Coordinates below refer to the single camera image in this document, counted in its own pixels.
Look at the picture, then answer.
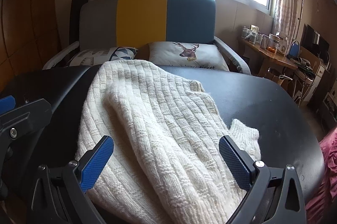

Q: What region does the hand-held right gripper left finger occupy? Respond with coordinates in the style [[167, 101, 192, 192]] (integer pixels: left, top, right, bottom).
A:
[[28, 135, 114, 224]]

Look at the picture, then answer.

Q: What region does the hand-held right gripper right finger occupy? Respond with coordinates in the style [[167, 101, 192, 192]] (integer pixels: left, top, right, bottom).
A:
[[218, 135, 307, 224]]

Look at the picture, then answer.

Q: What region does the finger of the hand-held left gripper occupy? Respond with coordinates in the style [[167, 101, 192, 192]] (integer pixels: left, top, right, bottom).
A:
[[0, 96, 15, 116], [0, 98, 52, 151]]

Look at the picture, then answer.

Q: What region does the white knit sweater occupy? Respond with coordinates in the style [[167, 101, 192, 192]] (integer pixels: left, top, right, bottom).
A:
[[75, 59, 262, 224]]

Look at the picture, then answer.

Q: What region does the black leather padded table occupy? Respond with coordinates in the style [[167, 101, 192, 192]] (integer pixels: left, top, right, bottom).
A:
[[0, 64, 325, 224]]

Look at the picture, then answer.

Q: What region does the pink ruffled bedding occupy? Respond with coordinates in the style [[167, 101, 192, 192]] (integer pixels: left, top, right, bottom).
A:
[[305, 126, 337, 224]]

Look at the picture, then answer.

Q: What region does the geometric print pillow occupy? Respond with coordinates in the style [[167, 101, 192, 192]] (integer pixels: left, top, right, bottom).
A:
[[66, 47, 139, 67]]

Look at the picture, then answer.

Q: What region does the wooden desk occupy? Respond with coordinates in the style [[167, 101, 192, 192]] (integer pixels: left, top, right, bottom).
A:
[[238, 36, 298, 79]]

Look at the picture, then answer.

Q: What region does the deer print pillow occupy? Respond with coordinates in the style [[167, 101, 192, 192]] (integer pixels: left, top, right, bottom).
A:
[[147, 41, 229, 71]]

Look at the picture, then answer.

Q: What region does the row of clear jars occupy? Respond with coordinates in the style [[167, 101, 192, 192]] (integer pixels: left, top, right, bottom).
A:
[[241, 25, 279, 48]]

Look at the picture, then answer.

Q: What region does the blue round object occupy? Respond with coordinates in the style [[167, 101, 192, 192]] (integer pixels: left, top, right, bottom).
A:
[[288, 40, 302, 59]]

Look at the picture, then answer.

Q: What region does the black monitor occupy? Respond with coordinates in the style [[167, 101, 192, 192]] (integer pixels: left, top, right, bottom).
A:
[[300, 24, 330, 59]]

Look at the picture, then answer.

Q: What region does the grey yellow blue sofa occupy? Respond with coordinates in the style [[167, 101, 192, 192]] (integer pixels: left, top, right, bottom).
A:
[[42, 0, 252, 75]]

